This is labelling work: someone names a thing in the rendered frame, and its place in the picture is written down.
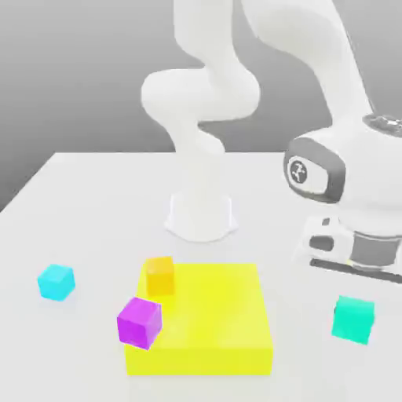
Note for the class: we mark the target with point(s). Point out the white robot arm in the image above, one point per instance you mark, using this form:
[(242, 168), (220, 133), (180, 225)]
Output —
[(201, 94)]

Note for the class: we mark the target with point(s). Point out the small purple cube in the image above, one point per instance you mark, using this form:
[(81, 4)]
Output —
[(138, 323)]

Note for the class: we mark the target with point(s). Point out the large yellow box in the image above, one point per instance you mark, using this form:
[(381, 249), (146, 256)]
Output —
[(216, 320)]

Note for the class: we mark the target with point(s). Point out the small teal cube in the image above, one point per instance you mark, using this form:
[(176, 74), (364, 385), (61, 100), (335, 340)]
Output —
[(353, 320)]

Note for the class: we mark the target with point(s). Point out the small orange cube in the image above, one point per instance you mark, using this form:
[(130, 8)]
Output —
[(160, 276)]

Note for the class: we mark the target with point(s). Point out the small cyan cube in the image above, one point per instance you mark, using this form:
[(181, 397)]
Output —
[(56, 282)]

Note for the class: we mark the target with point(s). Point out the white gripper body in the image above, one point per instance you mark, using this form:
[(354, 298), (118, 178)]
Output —
[(351, 272)]

